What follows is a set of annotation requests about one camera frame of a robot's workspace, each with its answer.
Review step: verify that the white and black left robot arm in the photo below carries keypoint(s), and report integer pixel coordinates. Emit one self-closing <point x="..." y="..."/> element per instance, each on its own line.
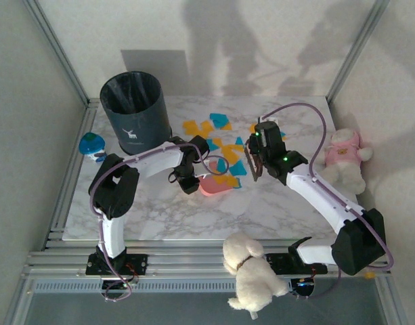
<point x="159" y="164"/>

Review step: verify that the plush toy in pink shirt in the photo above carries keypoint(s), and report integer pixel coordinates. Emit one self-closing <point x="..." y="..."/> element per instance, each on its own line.
<point x="346" y="152"/>

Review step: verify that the white plush dog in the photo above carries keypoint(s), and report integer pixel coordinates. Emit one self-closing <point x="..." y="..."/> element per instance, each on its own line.
<point x="251" y="274"/>

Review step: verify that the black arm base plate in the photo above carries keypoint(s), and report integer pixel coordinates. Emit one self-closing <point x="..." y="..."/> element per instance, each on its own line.
<point x="139" y="264"/>
<point x="280" y="265"/>

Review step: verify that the yellow juice bottle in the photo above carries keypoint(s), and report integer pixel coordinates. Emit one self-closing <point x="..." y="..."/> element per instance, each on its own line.
<point x="369" y="275"/>

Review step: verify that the blue paper scrap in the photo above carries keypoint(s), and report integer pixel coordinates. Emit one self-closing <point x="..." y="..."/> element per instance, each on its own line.
<point x="239" y="168"/>
<point x="237" y="185"/>
<point x="220" y="124"/>
<point x="239" y="141"/>
<point x="212" y="144"/>
<point x="221" y="165"/>
<point x="218" y="117"/>

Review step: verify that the cartoon face hand brush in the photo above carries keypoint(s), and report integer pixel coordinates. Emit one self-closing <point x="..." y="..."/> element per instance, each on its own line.
<point x="255" y="169"/>

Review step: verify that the blue and green toy cup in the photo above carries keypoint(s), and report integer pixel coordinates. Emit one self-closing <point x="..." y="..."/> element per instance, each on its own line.
<point x="90" y="144"/>

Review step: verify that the aluminium frame post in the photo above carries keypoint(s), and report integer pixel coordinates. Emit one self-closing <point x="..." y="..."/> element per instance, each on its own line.
<point x="356" y="50"/>
<point x="57" y="50"/>

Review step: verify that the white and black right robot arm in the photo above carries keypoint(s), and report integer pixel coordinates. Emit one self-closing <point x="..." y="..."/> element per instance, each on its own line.
<point x="312" y="194"/>

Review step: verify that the pink dustpan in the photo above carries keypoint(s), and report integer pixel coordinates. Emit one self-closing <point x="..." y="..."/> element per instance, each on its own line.
<point x="208" y="186"/>

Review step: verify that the aluminium side rail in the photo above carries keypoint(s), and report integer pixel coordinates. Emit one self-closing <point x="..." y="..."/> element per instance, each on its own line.
<point x="88" y="115"/>

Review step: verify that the dark bin with deer print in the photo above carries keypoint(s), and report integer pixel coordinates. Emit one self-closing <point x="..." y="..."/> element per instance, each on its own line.
<point x="136" y="115"/>

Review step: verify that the aluminium rail base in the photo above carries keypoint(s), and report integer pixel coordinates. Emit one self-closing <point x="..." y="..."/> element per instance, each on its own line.
<point x="193" y="260"/>

